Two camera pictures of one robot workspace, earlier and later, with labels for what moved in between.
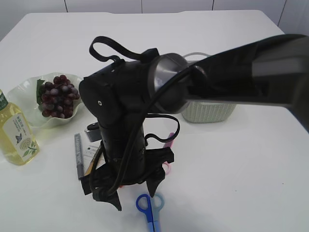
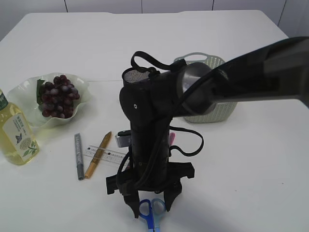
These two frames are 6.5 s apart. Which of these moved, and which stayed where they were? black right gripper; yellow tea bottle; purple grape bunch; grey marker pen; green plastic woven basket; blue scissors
Moved: black right gripper; blue scissors
Stayed: purple grape bunch; grey marker pen; yellow tea bottle; green plastic woven basket
